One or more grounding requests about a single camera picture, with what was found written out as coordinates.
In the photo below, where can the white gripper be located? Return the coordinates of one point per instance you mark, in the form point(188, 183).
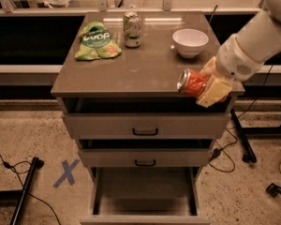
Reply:
point(232, 61)

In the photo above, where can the red coke can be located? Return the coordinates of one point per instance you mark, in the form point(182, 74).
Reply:
point(191, 82)

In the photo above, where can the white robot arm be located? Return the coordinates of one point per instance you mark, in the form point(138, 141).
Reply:
point(260, 38)

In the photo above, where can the grey drawer cabinet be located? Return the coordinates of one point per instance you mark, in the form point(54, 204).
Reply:
point(149, 71)

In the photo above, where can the green white soda can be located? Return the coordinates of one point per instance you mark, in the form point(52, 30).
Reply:
point(132, 29)

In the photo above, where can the top drawer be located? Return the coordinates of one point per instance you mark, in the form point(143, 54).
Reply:
point(144, 118)

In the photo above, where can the drawer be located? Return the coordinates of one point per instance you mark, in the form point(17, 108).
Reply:
point(144, 118)
point(144, 196)
point(146, 153)

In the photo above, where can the middle drawer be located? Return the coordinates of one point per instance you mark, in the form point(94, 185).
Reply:
point(146, 153)

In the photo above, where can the bottom drawer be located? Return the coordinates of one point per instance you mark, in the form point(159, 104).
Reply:
point(144, 196)

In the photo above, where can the white bowl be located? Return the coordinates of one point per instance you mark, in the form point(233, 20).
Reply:
point(190, 42)

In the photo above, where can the black stand leg right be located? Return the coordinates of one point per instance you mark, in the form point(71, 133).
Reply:
point(248, 156)

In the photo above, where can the black stand leg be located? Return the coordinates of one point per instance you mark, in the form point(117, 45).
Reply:
point(248, 156)
point(35, 164)

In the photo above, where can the green chip bag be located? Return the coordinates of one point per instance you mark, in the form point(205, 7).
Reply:
point(96, 42)

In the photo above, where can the black clamp foot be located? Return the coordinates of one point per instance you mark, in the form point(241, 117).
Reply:
point(273, 190)

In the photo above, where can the blue tape cross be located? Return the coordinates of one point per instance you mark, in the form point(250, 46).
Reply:
point(67, 174)

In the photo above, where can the black stand leg left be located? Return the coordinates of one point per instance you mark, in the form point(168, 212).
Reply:
point(35, 164)

